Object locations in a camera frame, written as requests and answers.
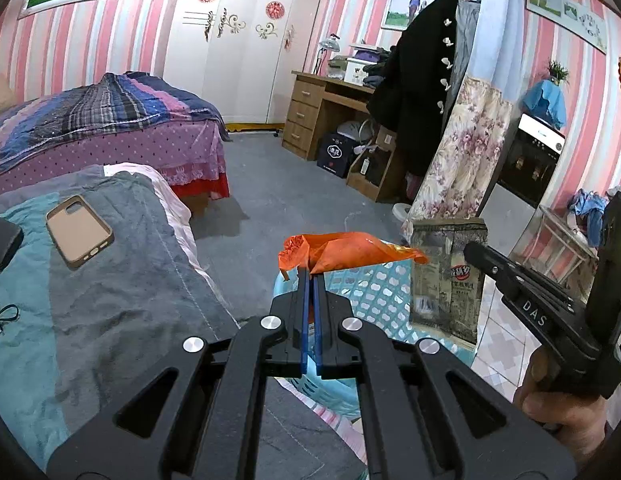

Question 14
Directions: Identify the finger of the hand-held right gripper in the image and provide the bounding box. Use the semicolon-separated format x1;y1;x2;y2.
463;241;586;341

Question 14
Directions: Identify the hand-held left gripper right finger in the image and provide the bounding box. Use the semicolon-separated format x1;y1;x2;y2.
313;272;576;480

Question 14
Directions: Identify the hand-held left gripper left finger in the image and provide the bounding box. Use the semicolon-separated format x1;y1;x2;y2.
46;267;311;480

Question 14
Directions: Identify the light blue plastic basket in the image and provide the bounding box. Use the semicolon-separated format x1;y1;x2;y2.
273;259;475;423

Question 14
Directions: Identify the orange snack wrapper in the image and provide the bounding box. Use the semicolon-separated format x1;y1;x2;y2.
278;231;429;277

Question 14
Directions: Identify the grey snack packet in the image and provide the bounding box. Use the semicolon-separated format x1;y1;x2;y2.
409;217;489;346

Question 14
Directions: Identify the person's right hand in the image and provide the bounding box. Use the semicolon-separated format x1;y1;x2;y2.
513;346;611;467

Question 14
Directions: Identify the blue clothes pile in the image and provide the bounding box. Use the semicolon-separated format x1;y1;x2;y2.
568;189;609;246

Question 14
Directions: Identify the water dispenser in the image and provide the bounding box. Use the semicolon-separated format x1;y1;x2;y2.
478;112;566;258

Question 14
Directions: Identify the floral curtain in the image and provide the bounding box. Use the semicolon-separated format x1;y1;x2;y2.
401;76;514;241

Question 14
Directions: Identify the red bed skirt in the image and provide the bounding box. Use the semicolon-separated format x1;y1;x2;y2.
171;172;231;200

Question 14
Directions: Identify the black box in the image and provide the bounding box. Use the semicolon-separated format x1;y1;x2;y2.
317;132;356;178

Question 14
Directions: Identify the blue cloth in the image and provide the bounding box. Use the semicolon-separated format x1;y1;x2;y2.
521;80;567;128

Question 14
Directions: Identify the grey teal blanket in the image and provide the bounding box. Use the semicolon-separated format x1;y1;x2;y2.
0;164;366;480

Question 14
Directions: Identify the white bag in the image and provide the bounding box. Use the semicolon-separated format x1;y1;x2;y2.
335;120;376;143

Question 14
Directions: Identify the wooden desk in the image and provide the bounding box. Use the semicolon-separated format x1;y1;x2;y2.
281;71;406;203

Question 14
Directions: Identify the black coat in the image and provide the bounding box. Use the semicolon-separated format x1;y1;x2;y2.
367;0;466;177

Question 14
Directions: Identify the bed with purple bedding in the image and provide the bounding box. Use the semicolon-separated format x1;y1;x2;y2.
0;120;228;201

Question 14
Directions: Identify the phone in tan case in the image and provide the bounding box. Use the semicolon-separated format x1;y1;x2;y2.
45;195;114;270

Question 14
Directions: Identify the grey hanging garment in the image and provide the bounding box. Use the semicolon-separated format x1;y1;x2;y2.
448;0;479;111

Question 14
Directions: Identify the white box on desk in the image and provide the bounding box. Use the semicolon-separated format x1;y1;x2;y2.
343;57;376;83

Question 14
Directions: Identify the white wardrobe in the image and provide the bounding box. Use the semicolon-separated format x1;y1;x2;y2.
163;0;324;133

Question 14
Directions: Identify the light blue curtain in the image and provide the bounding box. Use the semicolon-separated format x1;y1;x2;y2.
465;0;524;86

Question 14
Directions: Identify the desk lamp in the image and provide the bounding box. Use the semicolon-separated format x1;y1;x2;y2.
315;34;341;73

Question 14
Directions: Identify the bed with plaid blanket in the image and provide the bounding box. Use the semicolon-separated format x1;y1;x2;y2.
0;71;232;173

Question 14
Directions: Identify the framed photo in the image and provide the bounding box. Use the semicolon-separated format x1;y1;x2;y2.
381;0;441;31

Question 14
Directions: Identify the black flat device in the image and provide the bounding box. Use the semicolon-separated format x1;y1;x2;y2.
0;212;24;272

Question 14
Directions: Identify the metal wire rack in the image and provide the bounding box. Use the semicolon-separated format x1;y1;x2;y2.
511;205;599;291

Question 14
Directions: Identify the long wall picture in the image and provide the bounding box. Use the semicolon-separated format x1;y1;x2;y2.
525;0;609;55

